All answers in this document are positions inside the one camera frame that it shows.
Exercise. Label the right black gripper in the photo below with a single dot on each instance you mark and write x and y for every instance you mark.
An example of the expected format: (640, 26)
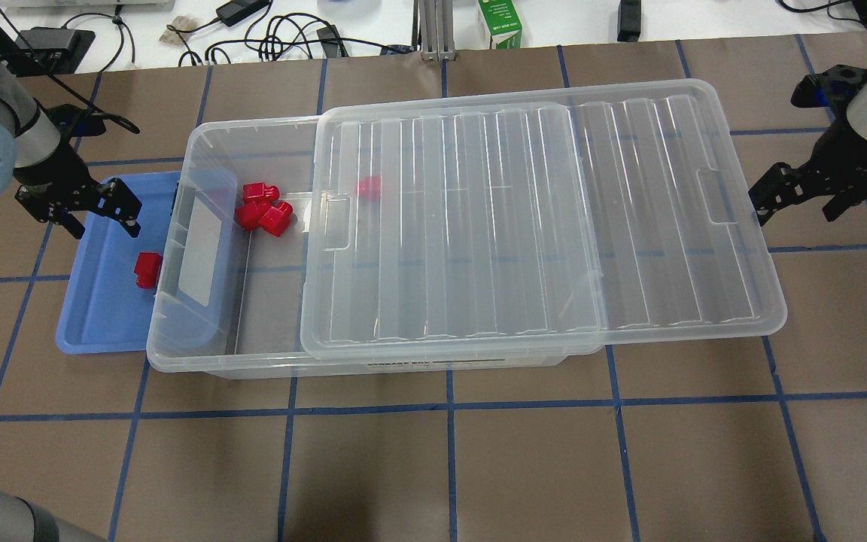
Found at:
(857, 159)

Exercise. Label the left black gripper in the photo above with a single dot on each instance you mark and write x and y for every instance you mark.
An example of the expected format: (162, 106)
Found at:
(55, 170)

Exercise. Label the clear plastic box lid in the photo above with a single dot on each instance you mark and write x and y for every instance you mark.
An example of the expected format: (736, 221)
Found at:
(678, 246)

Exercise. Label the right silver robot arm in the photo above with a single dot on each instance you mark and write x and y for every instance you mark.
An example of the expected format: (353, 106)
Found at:
(837, 166)

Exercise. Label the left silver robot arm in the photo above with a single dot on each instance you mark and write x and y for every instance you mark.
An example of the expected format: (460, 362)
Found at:
(17, 106)

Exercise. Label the blue plastic tray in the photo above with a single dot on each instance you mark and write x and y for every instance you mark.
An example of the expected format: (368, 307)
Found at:
(188, 220)

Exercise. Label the clear plastic storage box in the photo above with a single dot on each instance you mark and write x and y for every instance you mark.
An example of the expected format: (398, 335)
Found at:
(253, 256)

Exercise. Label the red block under lid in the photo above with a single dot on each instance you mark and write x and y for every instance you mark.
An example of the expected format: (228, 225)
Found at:
(369, 188)

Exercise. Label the black power adapter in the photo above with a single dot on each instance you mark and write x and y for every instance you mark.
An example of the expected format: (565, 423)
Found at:
(233, 12)

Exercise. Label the black adapter top right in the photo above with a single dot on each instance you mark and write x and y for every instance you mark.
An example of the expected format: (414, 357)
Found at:
(628, 27)

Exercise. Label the green white carton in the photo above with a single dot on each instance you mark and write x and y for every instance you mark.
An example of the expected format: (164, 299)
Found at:
(500, 23)

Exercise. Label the aluminium frame post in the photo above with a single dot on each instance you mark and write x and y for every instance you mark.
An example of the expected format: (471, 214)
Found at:
(433, 30)

